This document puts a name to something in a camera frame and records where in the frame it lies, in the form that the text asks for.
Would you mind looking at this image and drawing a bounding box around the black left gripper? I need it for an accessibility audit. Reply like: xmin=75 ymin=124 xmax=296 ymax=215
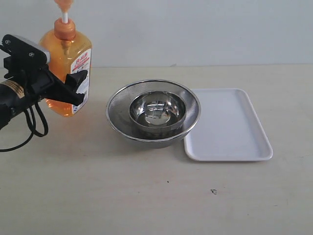
xmin=21 ymin=65 xmax=88 ymax=106

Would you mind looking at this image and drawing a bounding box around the orange pump soap bottle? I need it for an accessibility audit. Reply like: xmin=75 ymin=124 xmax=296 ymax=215
xmin=40 ymin=0 xmax=92 ymax=117

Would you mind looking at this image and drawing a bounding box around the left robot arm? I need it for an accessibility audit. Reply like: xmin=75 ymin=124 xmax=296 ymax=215
xmin=0 ymin=65 xmax=88 ymax=128

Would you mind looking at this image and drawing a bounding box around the large steel mesh colander bowl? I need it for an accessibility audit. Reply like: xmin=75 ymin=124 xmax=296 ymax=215
xmin=106 ymin=79 xmax=201 ymax=148

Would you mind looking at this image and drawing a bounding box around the small stainless steel bowl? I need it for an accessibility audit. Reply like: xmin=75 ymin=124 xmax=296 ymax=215
xmin=129 ymin=91 xmax=186 ymax=133

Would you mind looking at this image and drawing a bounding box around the white plastic tray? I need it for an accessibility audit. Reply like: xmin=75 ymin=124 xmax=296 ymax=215
xmin=184 ymin=88 xmax=273 ymax=162

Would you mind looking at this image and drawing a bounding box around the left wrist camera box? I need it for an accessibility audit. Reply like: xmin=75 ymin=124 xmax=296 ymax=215
xmin=0 ymin=34 xmax=50 ymax=71

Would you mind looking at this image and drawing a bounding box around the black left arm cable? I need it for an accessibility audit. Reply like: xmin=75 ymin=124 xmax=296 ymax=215
xmin=0 ymin=43 xmax=49 ymax=152

